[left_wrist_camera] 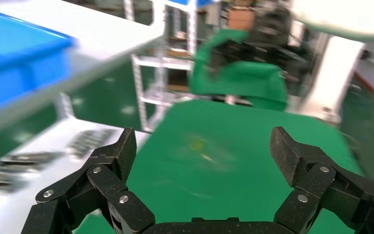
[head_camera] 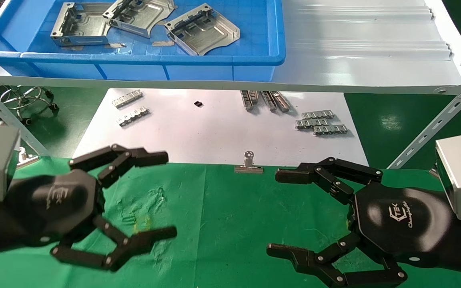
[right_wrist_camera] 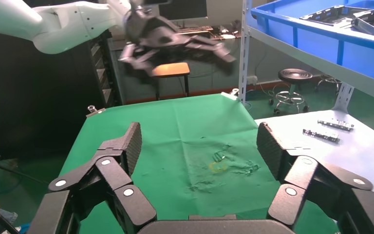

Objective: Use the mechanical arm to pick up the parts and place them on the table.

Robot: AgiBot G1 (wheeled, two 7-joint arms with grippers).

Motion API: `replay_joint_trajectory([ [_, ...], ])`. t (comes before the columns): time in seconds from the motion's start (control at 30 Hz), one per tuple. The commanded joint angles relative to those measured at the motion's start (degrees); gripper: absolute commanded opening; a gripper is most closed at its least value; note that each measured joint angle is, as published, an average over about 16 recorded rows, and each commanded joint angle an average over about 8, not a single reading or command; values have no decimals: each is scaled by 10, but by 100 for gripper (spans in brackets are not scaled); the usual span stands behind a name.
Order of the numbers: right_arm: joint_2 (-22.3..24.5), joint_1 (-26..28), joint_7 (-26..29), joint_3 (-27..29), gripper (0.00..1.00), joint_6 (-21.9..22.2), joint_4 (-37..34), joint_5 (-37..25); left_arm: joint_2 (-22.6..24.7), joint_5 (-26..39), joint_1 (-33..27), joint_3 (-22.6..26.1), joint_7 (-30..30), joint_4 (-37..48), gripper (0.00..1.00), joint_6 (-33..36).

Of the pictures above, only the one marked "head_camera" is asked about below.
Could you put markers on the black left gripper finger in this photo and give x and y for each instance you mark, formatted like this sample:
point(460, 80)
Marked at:
point(142, 239)
point(150, 158)

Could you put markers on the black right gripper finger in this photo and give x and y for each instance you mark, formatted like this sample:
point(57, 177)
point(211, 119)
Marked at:
point(306, 260)
point(314, 172)

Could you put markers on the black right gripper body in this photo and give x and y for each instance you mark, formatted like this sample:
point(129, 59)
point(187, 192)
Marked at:
point(402, 224)

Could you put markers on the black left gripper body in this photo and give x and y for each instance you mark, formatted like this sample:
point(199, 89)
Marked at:
point(54, 204)

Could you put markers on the silver metal housing part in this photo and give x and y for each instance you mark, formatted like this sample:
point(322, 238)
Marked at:
point(202, 32)
point(142, 16)
point(82, 26)

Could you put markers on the small silver metal strip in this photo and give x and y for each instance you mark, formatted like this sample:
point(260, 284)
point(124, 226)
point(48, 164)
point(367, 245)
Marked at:
point(127, 98)
point(133, 116)

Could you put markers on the silver clip strip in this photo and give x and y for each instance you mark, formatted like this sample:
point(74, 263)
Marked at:
point(330, 129)
point(317, 115)
point(311, 124)

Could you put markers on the silver binder clip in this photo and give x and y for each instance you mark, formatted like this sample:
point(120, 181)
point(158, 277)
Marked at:
point(28, 159)
point(249, 168)

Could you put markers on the white paper sheet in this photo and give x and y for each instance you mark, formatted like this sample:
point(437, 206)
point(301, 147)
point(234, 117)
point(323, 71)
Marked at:
point(214, 132)

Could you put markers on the small black component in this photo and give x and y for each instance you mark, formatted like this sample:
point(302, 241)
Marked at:
point(198, 104)

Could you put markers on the green table cloth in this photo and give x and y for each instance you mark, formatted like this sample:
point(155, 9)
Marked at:
point(222, 224)

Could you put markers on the white perforated shelf strut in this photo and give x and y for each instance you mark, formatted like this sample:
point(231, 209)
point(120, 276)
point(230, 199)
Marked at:
point(434, 124)
point(6, 116)

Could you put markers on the chrome stool base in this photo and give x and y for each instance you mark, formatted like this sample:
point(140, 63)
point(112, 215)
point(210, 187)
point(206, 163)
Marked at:
point(26, 98)

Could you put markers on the grey tape piece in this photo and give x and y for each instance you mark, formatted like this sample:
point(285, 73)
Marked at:
point(161, 22)
point(162, 42)
point(119, 45)
point(75, 47)

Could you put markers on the white metal shelf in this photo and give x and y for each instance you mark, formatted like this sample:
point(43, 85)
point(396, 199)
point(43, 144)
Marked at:
point(354, 52)

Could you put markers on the blue plastic bin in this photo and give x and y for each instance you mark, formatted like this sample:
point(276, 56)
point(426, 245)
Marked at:
point(254, 44)

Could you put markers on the grey metal rail piece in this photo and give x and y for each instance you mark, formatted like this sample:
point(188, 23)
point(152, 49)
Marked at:
point(255, 96)
point(281, 101)
point(269, 101)
point(247, 100)

